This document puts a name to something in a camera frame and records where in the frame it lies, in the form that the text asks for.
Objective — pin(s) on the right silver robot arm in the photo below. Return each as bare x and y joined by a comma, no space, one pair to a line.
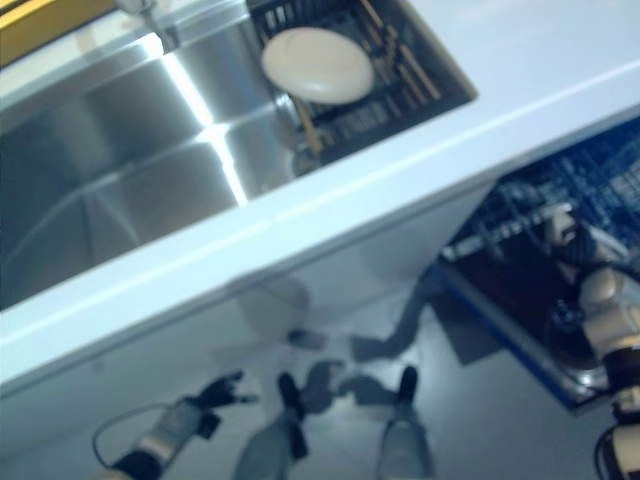
615,310

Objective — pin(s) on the yellow window with dark frame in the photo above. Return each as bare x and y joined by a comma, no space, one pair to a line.
40,30

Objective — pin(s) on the stainless steel sink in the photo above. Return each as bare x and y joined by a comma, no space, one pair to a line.
125,150

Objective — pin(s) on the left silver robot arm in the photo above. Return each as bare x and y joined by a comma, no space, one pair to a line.
165,435

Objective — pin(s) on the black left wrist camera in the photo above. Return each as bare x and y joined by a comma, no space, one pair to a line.
210,427

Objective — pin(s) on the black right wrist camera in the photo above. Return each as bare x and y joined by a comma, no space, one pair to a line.
567,312

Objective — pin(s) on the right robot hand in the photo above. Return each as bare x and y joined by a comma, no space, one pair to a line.
582,250

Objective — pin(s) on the white glossy cabinet door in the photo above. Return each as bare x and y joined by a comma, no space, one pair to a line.
375,260
125,360

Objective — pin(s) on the cream round plate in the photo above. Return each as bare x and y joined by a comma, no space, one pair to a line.
320,65

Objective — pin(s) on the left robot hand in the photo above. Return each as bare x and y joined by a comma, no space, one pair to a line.
220,395

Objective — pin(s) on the black dish drying rack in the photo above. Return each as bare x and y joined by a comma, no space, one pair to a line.
400,75

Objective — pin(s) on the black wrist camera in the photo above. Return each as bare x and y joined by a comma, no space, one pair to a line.
210,427
567,312

